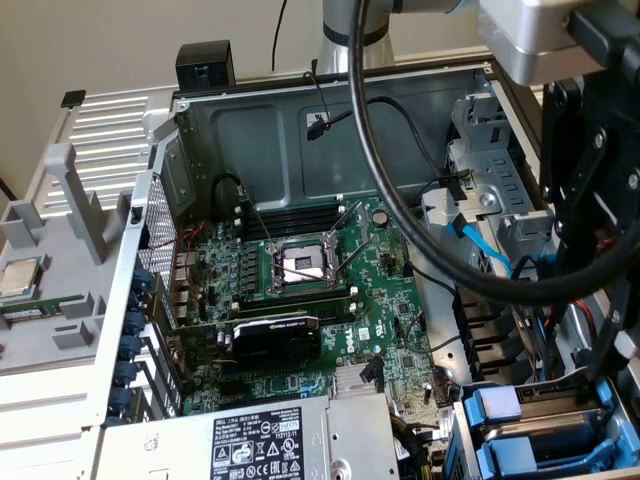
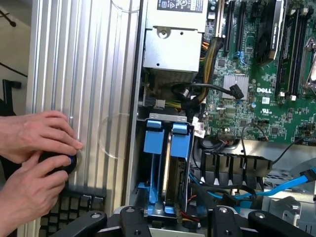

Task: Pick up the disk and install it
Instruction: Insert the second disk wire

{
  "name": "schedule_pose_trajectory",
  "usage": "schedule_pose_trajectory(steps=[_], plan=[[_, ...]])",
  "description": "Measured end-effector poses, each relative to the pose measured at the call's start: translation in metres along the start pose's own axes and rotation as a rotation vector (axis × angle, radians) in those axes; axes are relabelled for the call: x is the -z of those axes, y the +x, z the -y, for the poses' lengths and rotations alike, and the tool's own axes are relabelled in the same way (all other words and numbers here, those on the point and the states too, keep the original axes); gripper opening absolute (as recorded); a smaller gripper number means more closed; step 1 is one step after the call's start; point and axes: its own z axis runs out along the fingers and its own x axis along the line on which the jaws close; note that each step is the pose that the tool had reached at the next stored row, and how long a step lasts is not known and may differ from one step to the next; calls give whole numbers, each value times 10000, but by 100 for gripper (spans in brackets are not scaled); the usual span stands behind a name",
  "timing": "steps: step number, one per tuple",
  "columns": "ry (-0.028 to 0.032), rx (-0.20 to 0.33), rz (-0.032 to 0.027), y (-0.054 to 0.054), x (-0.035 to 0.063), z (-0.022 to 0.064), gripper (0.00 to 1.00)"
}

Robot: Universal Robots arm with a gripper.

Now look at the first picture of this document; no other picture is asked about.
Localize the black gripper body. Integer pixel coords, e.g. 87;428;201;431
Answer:
567;67;640;171

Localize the multicolour power wire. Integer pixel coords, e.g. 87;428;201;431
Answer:
572;297;609;351

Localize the blue SATA wire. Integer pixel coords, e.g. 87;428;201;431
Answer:
448;212;551;351

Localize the hard disk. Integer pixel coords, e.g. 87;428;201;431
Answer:
462;373;625;464

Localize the metal disk bay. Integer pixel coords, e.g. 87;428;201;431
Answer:
457;364;640;474

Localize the empty blue disk carrier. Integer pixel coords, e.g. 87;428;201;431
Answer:
474;435;624;475

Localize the black plastic shroud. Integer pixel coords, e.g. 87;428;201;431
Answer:
452;279;532;387

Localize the metal socket cover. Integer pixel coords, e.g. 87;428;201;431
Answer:
323;199;372;251

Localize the green motherboard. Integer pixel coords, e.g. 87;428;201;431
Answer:
169;194;464;454

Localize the black angled plug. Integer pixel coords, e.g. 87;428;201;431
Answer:
360;355;385;392

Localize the silver heatsink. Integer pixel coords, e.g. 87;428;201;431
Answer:
333;363;386;400

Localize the CPU socket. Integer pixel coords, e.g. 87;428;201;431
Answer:
267;234;351;296

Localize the open metal PC case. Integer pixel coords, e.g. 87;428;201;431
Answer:
79;52;640;480

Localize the thin metal locking lever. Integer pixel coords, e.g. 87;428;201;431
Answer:
238;185;275;247

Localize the black graphics card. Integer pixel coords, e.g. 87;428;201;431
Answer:
167;312;324;372

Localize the black box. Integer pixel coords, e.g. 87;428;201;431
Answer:
175;40;237;92

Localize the grey power supply unit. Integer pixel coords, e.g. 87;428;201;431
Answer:
99;393;401;480

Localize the grey parts rack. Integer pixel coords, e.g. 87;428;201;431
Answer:
0;142;132;377

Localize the green RAM stick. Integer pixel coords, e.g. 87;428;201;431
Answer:
0;293;85;321

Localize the silver CPU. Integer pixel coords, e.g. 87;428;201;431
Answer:
0;258;42;300

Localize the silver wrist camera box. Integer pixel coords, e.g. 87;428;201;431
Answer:
474;0;617;87

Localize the thick black camera cable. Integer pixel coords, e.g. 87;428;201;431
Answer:
348;0;640;307

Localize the black wire with plug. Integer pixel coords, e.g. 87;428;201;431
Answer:
303;70;474;187

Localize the thin black cable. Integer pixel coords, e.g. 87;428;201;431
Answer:
271;0;289;71

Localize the black looped wire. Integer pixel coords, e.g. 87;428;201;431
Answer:
211;172;253;207

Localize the thin red wire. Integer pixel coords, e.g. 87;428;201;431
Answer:
148;221;207;306

